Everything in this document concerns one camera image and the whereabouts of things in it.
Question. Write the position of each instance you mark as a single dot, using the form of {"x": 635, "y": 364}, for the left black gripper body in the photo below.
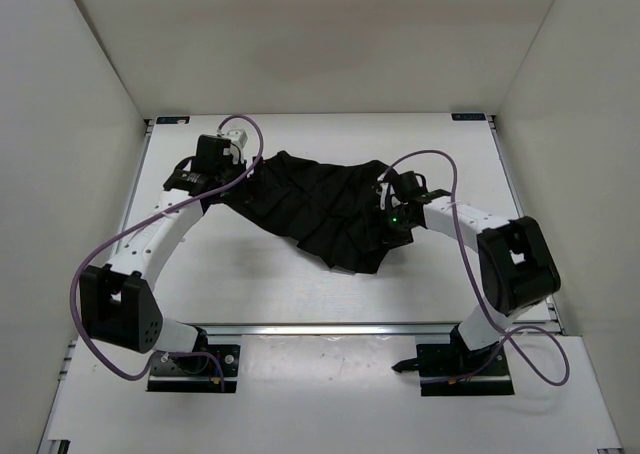
{"x": 233, "y": 171}

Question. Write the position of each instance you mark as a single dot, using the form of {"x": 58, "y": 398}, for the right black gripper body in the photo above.
{"x": 394, "y": 227}

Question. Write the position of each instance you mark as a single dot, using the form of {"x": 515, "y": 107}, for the black pleated skirt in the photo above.
{"x": 331, "y": 211}

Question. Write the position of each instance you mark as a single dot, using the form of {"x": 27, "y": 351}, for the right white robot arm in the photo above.
{"x": 517, "y": 270}

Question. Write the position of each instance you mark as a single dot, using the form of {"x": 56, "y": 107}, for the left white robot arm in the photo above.
{"x": 117, "y": 304}

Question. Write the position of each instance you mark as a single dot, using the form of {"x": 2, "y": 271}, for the left blue corner label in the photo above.
{"x": 172, "y": 120}

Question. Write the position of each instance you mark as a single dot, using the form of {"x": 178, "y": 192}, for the blue corner label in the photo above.
{"x": 468, "y": 117}
{"x": 172, "y": 120}

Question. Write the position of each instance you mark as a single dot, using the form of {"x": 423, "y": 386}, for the right blue corner label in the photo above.
{"x": 468, "y": 117}

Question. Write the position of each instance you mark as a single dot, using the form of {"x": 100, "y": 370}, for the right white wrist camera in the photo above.
{"x": 384, "y": 190}

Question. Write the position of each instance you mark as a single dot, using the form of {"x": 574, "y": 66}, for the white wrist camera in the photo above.
{"x": 234, "y": 142}
{"x": 384, "y": 190}

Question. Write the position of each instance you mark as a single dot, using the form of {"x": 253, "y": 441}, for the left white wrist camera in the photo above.
{"x": 234, "y": 142}

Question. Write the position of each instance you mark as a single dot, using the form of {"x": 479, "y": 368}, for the left aluminium side rail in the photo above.
{"x": 149, "y": 123}

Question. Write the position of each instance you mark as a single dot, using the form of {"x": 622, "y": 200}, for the aluminium side rail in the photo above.
{"x": 550, "y": 303}
{"x": 149, "y": 123}

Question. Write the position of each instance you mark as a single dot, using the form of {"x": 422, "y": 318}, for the aluminium front rail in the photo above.
{"x": 329, "y": 329}

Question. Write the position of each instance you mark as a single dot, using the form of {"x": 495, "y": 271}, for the right aluminium side rail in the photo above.
{"x": 550, "y": 303}

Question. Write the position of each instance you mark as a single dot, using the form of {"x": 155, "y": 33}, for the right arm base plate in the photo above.
{"x": 451, "y": 370}

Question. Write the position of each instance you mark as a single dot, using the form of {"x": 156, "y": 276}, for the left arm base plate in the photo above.
{"x": 199, "y": 374}

